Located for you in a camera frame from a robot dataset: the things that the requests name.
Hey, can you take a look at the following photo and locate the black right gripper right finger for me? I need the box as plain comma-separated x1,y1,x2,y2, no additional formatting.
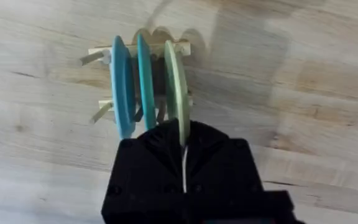
185,120,264,195

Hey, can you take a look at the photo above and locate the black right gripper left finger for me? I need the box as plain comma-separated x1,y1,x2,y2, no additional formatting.
104,118,185,198

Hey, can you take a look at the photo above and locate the pale green plate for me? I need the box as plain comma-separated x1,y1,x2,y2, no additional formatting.
163,39,191,147

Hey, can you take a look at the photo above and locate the small wooden peg rack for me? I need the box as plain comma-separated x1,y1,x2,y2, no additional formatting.
78,41,194,125

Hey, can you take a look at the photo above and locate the blue plate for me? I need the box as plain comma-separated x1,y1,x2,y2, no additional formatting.
109,35,137,141

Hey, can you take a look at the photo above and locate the teal plate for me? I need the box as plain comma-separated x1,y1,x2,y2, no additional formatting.
136,32,157,131

